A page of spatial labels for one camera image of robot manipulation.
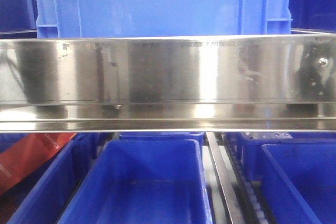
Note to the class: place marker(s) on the stainless steel shelf beam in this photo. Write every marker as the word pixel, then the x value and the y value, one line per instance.
pixel 198 83

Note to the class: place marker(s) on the blue crate upper shelf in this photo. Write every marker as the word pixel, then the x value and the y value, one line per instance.
pixel 149 18

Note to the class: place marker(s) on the white roller track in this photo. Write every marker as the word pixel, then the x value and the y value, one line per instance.
pixel 254 207

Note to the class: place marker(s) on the blue bin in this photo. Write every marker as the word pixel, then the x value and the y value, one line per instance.
pixel 49 196
pixel 143 182
pixel 299 182

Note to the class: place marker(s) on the blue bin lower left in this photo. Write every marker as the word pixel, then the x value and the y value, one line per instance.
pixel 49 196

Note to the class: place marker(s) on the steel shelf divider rail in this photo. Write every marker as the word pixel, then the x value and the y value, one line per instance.
pixel 229 198

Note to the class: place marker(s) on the blue bin lower centre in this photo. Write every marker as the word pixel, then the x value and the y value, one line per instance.
pixel 143 182

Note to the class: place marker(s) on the red bag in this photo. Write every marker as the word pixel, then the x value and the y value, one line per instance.
pixel 28 154

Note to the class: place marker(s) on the blue bin lower right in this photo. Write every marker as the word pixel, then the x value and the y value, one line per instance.
pixel 299 182

